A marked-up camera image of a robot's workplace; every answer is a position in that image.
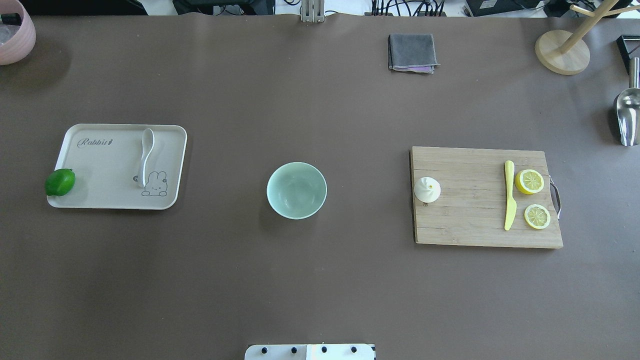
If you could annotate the metal bracket at table edge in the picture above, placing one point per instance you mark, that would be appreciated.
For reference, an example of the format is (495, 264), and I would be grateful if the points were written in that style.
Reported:
(312, 11)

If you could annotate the upper lemon half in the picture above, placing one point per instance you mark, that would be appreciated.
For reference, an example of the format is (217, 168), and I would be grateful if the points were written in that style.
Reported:
(529, 181)

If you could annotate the green lime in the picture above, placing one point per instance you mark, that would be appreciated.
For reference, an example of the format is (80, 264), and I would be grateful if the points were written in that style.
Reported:
(60, 182)

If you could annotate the folded grey cloth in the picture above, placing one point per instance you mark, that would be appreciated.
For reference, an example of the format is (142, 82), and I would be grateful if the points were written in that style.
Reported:
(412, 52)

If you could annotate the white ceramic spoon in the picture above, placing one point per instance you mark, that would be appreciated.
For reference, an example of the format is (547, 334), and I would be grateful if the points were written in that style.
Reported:
(147, 145)

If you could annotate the lemon half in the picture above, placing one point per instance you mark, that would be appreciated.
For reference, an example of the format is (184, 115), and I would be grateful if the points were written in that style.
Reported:
(537, 216)
(529, 181)

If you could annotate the wooden mug tree stand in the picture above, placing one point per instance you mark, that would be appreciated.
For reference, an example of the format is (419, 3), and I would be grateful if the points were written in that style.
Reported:
(565, 52)

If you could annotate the pink bowl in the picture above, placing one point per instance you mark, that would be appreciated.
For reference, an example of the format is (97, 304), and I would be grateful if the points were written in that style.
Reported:
(22, 43)

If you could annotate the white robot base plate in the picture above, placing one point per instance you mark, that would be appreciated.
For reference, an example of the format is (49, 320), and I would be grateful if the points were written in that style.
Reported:
(322, 351)

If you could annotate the light green bowl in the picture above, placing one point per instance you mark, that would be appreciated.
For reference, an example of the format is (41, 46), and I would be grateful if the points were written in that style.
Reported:
(296, 190)

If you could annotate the white steamed bun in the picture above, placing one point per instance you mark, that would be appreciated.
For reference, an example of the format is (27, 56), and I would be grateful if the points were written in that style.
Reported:
(427, 190)

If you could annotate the black frame object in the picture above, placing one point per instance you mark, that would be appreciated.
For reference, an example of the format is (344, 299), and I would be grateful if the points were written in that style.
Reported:
(628, 46)

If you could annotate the yellow plastic knife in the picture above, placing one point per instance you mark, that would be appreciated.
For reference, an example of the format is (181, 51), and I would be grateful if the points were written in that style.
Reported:
(511, 204)

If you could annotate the metal ice scoop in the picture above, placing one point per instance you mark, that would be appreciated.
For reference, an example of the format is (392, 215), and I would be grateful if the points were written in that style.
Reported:
(627, 107)

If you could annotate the wooden cutting board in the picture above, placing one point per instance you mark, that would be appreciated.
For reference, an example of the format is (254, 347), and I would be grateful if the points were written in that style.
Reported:
(471, 208)

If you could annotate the cream rabbit serving tray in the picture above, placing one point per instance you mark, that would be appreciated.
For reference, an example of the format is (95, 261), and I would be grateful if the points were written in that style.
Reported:
(105, 159)

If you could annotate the lower lemon half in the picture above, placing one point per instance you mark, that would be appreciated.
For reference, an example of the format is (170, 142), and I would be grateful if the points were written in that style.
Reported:
(537, 216)

